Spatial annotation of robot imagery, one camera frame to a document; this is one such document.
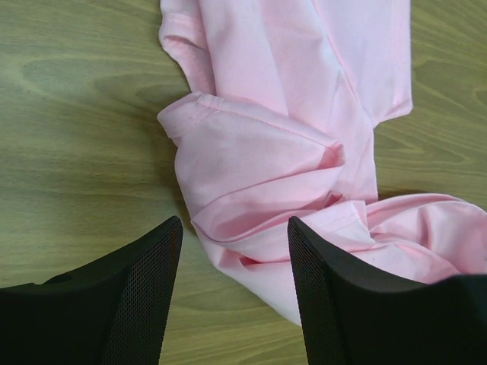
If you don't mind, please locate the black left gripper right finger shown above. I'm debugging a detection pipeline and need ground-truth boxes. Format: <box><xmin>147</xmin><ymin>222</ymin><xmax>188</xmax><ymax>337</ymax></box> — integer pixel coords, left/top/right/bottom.
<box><xmin>288</xmin><ymin>217</ymin><xmax>486</xmax><ymax>365</ymax></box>

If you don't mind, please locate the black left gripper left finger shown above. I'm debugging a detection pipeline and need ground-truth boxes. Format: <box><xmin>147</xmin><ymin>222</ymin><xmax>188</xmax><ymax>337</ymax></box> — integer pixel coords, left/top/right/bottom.
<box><xmin>1</xmin><ymin>217</ymin><xmax>183</xmax><ymax>364</ymax></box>

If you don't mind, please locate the pink t shirt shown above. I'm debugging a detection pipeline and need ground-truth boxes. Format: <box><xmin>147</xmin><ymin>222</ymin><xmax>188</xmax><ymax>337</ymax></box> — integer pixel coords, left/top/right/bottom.
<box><xmin>158</xmin><ymin>0</ymin><xmax>486</xmax><ymax>324</ymax></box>

